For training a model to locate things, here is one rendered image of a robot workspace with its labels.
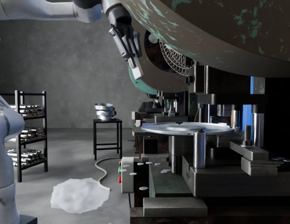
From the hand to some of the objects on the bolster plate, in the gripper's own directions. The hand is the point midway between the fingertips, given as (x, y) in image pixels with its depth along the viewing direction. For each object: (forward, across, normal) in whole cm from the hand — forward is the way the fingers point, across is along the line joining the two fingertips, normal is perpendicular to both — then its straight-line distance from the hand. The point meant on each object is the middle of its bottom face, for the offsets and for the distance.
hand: (136, 68), depth 84 cm
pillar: (+32, -26, +12) cm, 43 cm away
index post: (+35, +6, +14) cm, 38 cm away
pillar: (+35, -14, +22) cm, 44 cm away
